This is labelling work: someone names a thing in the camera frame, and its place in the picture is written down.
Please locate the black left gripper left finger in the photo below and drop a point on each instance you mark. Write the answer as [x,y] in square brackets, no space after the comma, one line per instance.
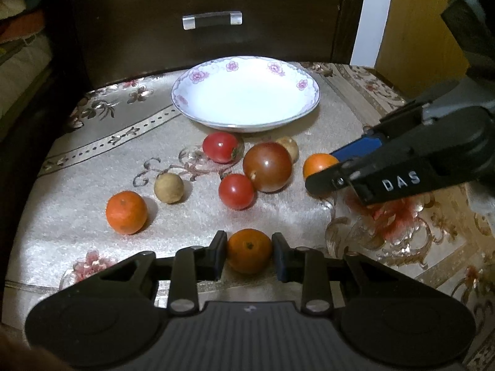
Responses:
[194,264]

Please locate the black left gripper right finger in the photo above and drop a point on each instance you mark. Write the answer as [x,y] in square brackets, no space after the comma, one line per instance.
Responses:
[307,267]

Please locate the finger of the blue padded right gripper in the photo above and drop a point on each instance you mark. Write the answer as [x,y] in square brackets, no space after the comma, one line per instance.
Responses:
[358,148]

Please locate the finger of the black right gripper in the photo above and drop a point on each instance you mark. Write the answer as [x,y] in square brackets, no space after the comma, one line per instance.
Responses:
[333,178]

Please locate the orange tangerine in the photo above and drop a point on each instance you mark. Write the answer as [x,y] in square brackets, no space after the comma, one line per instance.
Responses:
[318,162]
[126,212]
[249,251]

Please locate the tan longan fruit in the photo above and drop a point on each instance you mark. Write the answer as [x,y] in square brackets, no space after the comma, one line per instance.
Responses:
[169,188]
[291,146]

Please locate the large dark red tomato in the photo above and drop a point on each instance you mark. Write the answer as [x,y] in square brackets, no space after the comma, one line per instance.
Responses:
[268,166]

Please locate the yellow wooden cabinet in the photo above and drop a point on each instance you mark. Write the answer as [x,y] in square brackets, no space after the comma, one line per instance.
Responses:
[418,50]

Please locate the floral beige tablecloth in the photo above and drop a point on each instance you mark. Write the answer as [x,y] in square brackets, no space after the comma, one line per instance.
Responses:
[122,137]

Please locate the white floral ceramic plate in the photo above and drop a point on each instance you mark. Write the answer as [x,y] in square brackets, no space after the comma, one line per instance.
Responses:
[245,93]

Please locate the dark wooden drawer cabinet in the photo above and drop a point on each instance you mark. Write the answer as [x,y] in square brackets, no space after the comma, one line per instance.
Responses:
[102,42]

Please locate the silver black drawer handle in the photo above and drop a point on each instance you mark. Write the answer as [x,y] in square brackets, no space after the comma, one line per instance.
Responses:
[213,19]

